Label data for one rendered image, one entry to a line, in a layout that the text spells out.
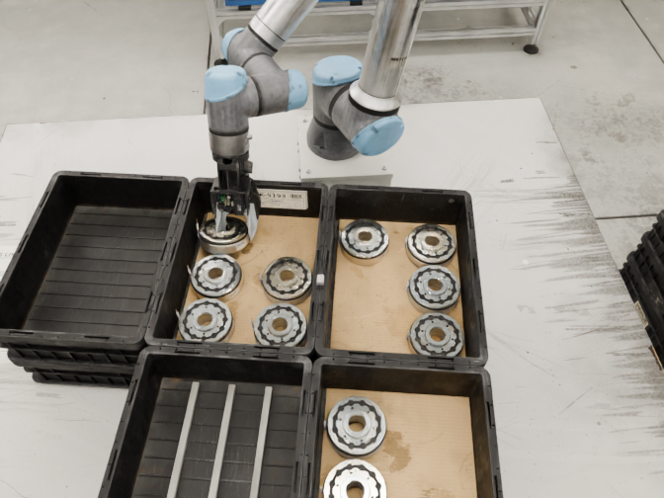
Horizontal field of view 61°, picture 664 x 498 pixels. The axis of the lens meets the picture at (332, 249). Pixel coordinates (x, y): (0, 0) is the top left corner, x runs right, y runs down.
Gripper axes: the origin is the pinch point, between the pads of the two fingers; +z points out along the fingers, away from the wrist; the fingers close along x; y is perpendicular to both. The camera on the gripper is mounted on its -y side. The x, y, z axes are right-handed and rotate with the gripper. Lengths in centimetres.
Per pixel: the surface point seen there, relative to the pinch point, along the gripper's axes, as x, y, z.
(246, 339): 3.8, 21.0, 11.1
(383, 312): 30.8, 15.5, 8.1
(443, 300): 42.3, 15.5, 4.6
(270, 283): 7.8, 11.5, 4.4
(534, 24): 125, -205, -2
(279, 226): 8.3, -5.1, 1.4
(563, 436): 67, 30, 26
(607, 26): 175, -230, 2
